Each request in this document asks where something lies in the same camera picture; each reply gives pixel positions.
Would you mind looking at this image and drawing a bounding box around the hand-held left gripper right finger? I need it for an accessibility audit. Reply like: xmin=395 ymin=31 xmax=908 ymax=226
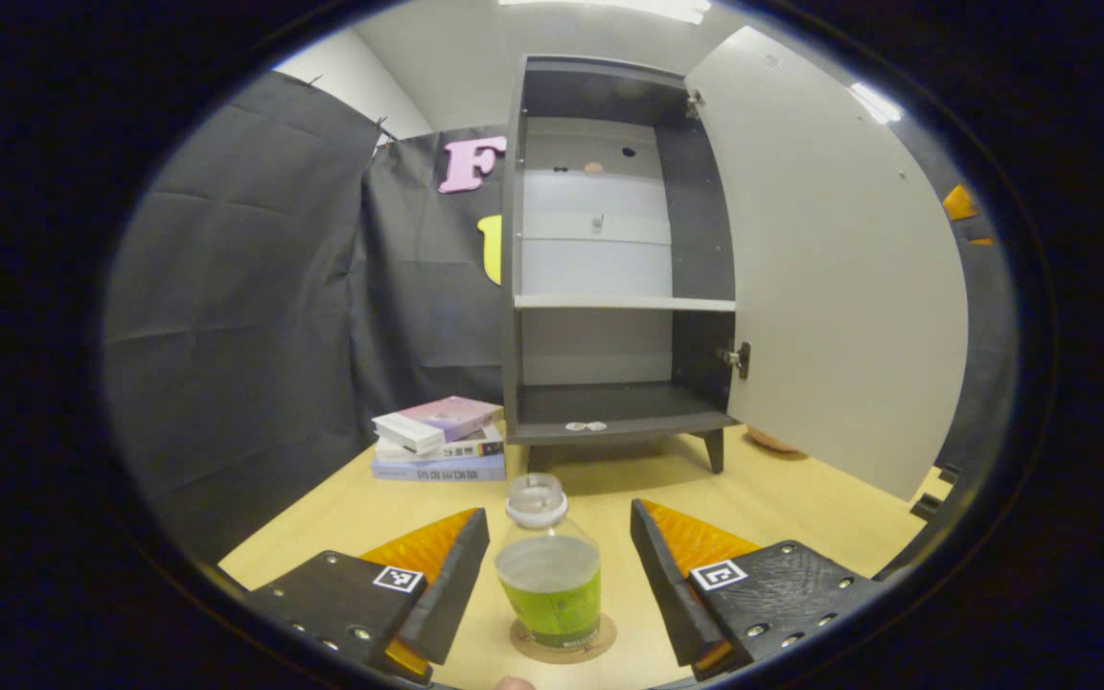
xmin=630 ymin=500 xmax=884 ymax=683

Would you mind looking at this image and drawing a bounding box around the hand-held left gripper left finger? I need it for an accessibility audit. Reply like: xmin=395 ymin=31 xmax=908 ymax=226
xmin=245 ymin=509 xmax=491 ymax=686

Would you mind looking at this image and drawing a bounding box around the round cork coaster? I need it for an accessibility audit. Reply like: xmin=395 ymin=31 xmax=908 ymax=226
xmin=510 ymin=613 xmax=618 ymax=665

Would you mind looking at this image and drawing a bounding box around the clear bottle with green label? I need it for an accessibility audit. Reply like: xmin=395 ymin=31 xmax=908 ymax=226
xmin=494 ymin=472 xmax=603 ymax=650

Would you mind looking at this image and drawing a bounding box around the light grey cabinet door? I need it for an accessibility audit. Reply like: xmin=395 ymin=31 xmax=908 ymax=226
xmin=684 ymin=26 xmax=970 ymax=501

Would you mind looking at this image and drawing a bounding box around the dark grey cabinet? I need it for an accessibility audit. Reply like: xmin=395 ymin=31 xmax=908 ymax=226
xmin=502 ymin=55 xmax=740 ymax=475

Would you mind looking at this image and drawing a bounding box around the blue book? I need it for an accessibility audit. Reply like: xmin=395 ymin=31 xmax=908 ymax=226
xmin=372 ymin=452 xmax=507 ymax=482

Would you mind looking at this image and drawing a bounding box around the white and black book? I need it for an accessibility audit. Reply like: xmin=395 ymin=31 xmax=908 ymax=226
xmin=377 ymin=425 xmax=505 ymax=463

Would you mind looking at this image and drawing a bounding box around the black backdrop cloth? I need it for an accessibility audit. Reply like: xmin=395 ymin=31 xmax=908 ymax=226
xmin=102 ymin=69 xmax=1018 ymax=566

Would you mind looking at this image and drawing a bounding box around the long ceiling light panel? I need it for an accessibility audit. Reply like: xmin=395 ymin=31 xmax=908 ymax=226
xmin=499 ymin=0 xmax=711 ymax=25

